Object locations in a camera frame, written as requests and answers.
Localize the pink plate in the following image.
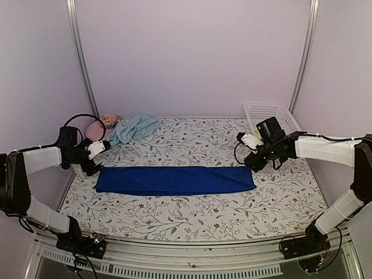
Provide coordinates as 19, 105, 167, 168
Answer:
85, 120, 117, 141

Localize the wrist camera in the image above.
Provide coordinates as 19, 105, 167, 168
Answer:
256, 117, 286, 144
56, 126, 83, 148

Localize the cream ceramic mug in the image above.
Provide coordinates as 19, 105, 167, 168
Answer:
71, 164, 87, 178

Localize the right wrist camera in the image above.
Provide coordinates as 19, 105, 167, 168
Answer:
256, 117, 286, 144

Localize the left black camera cable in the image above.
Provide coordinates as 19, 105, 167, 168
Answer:
62, 113, 107, 143

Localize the white plastic basket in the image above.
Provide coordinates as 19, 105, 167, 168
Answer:
243, 102, 301, 138

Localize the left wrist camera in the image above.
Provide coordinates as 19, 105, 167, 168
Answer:
56, 126, 83, 148

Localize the right aluminium frame post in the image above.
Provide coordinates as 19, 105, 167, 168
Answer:
288, 0, 319, 115

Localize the light blue towel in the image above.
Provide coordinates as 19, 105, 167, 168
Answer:
107, 115, 161, 146

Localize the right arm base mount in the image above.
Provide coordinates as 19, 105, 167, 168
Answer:
278, 232, 331, 259

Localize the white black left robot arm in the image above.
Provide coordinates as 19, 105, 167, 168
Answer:
1, 139, 110, 252

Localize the aluminium front rail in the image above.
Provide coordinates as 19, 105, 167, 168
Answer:
25, 228, 364, 278

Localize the dark blue towel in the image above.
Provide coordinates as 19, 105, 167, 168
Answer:
94, 166, 256, 196

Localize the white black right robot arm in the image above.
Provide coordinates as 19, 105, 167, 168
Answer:
237, 131, 371, 253

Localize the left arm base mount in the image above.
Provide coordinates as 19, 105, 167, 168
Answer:
56, 233, 107, 259

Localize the aluminium frame post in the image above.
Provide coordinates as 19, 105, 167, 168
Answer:
288, 0, 319, 115
66, 0, 99, 117

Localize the left aluminium frame post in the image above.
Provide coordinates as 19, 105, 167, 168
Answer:
66, 0, 99, 117

